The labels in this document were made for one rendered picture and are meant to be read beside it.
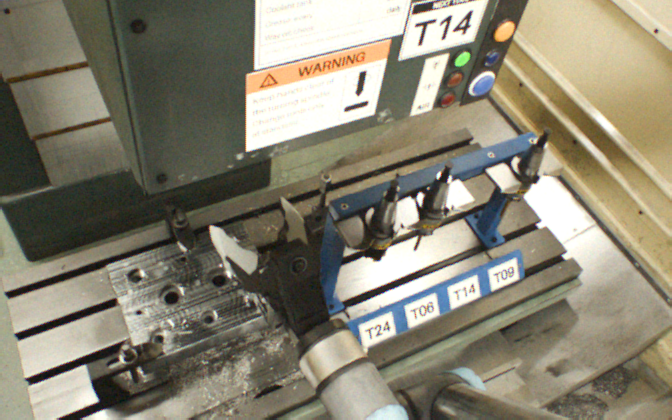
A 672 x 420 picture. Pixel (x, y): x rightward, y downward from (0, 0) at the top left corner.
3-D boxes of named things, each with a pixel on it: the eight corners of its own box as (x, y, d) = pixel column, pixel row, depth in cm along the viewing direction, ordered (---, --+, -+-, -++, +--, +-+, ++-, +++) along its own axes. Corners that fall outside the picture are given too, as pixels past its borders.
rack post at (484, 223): (504, 242, 152) (552, 162, 128) (487, 250, 150) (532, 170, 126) (481, 211, 157) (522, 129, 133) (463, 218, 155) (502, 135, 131)
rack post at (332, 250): (344, 309, 136) (365, 231, 112) (322, 319, 134) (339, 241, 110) (323, 272, 141) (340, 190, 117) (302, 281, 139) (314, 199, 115)
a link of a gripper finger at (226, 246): (197, 259, 85) (250, 297, 83) (195, 235, 80) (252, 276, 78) (212, 244, 87) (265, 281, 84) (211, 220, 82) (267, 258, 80)
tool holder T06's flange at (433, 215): (431, 190, 120) (434, 182, 118) (454, 211, 117) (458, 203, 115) (408, 206, 117) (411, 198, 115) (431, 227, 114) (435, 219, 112)
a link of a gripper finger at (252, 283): (217, 270, 79) (272, 309, 77) (217, 264, 78) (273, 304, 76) (241, 245, 82) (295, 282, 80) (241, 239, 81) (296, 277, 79)
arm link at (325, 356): (318, 378, 70) (378, 345, 73) (298, 344, 72) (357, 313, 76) (311, 400, 76) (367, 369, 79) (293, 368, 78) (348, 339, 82)
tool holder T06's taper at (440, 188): (434, 187, 117) (443, 163, 112) (451, 202, 115) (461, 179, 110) (417, 198, 115) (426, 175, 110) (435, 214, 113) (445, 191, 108)
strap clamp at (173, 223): (200, 269, 138) (196, 230, 126) (185, 274, 136) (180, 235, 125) (180, 223, 144) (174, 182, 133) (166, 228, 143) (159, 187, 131)
